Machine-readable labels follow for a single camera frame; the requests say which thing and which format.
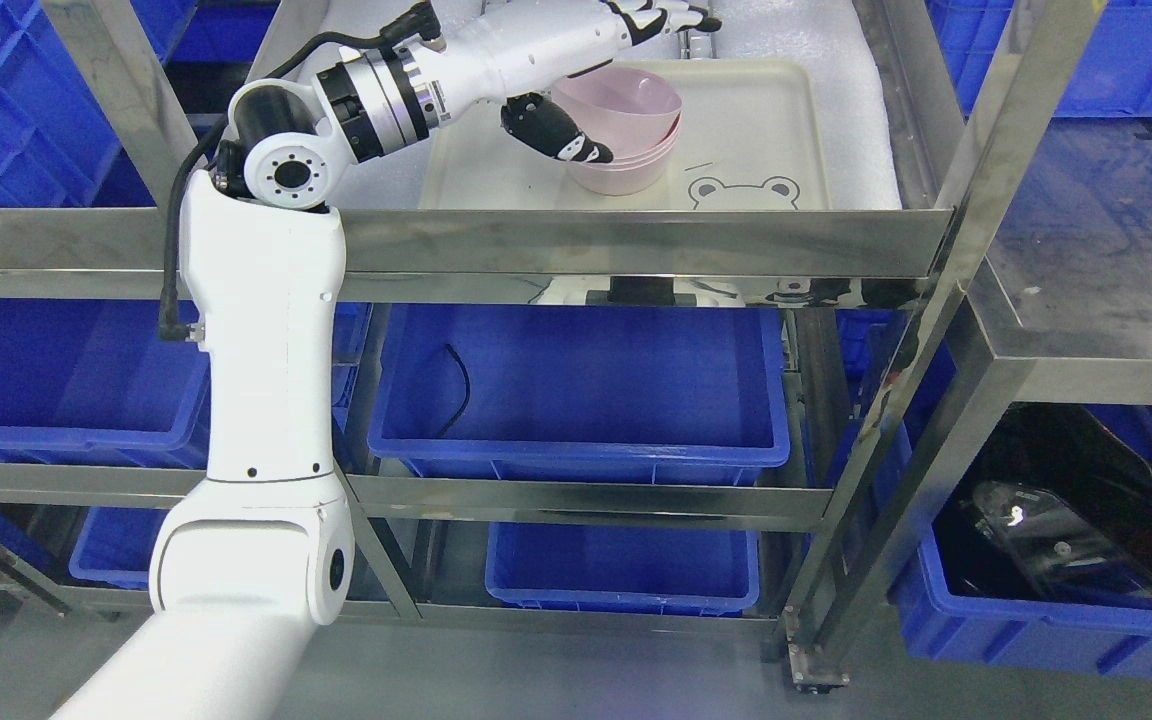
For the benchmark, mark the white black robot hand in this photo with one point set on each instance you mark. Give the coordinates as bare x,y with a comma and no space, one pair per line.
512,55

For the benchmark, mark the pink plastic bowl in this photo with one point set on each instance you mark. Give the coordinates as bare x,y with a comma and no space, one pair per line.
627,109

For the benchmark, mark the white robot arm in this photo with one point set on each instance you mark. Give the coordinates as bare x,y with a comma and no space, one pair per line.
258,556

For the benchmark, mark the blue bin middle shelf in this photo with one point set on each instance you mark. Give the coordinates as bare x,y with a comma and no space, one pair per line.
670,396

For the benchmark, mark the blue bin shelf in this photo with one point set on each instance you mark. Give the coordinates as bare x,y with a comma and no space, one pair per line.
652,571
91,383
670,396

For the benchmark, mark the blue bin bottom shelf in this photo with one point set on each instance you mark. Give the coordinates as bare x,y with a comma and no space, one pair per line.
652,571

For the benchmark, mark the blue bin left shelf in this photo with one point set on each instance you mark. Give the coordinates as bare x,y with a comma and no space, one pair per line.
91,383

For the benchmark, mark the stacked pink bowls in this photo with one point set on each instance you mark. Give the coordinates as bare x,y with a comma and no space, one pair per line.
621,178

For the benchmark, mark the cream tray with bear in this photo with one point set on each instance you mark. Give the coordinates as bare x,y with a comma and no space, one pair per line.
748,141

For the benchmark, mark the blue bin with black item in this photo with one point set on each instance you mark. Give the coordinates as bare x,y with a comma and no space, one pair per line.
1041,556

